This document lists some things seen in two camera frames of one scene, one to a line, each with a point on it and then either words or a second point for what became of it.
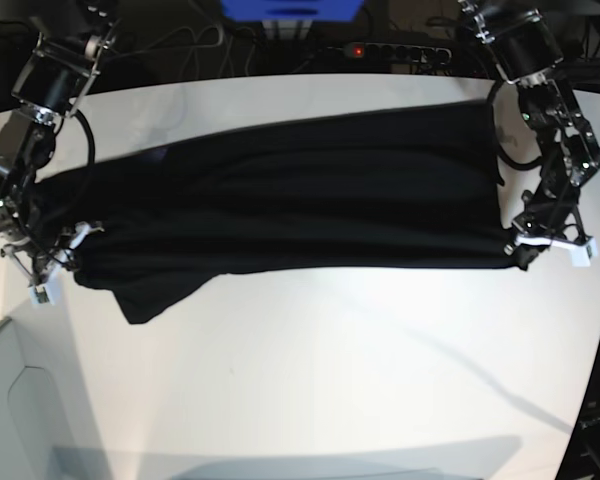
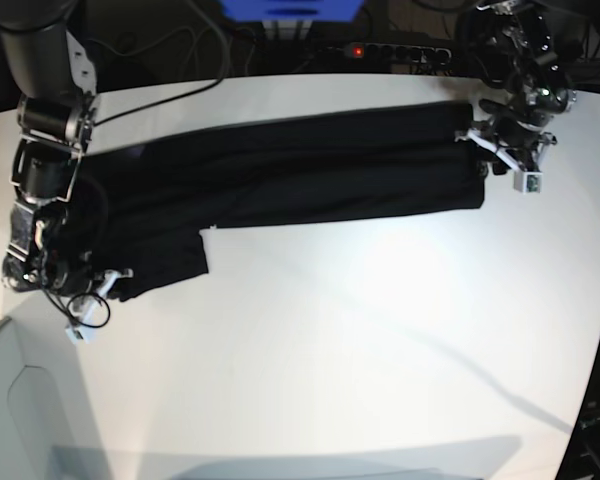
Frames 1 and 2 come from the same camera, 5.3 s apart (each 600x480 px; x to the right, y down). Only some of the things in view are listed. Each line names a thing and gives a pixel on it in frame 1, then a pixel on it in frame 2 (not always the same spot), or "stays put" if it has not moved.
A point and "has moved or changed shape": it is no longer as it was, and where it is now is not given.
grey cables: (201, 39) → (194, 69)
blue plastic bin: (291, 10) stays put
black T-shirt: (410, 190) has moved or changed shape
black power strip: (422, 54) stays put
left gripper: (42, 258) → (84, 305)
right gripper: (541, 225) → (521, 145)
